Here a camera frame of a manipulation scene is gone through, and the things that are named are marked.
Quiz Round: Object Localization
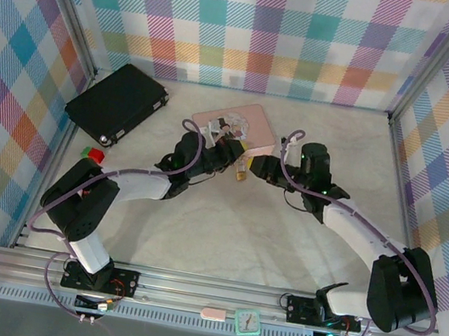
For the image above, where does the small brass padlock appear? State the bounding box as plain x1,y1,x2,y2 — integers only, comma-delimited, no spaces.
234,157,252,184

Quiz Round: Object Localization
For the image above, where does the pink tin box wedding print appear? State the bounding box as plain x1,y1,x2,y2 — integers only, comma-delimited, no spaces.
187,93,283,160

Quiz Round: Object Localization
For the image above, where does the black zip case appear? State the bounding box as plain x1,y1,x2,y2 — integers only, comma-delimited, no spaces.
60,54,175,155

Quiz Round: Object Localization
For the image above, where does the red and green block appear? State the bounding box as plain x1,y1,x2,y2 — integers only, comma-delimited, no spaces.
79,145,107,165

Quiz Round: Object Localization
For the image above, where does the pink eraser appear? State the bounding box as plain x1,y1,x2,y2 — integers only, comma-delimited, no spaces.
199,305,228,323

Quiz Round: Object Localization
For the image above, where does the small teal clock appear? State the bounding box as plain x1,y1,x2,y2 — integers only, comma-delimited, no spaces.
231,305,264,336

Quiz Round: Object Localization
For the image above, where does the small green circuit board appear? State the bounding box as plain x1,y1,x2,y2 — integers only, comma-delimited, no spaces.
96,299,117,315

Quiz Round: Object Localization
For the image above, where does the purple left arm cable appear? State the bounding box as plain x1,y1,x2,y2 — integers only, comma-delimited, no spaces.
14,95,212,336

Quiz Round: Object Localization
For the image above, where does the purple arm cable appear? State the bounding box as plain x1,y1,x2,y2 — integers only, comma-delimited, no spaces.
14,95,212,336
248,127,449,336

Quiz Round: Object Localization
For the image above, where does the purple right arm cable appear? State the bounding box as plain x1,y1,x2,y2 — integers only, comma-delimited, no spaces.
248,127,449,336

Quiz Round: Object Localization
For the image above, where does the aluminium side rail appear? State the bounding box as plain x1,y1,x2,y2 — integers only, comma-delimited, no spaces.
12,60,98,257
356,113,449,312

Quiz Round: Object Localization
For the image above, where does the aluminium front frame rail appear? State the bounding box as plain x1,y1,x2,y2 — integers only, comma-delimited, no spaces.
0,241,446,336

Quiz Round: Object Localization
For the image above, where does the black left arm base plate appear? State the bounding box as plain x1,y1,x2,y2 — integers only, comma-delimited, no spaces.
60,258,143,300

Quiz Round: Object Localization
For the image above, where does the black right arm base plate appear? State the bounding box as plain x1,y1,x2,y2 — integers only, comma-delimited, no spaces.
282,293,365,334

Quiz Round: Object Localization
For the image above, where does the aluminium frame post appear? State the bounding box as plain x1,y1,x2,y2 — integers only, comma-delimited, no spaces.
386,0,449,131
20,0,111,77

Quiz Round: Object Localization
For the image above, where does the grey slotted cable duct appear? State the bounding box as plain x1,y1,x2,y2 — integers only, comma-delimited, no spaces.
0,279,317,336

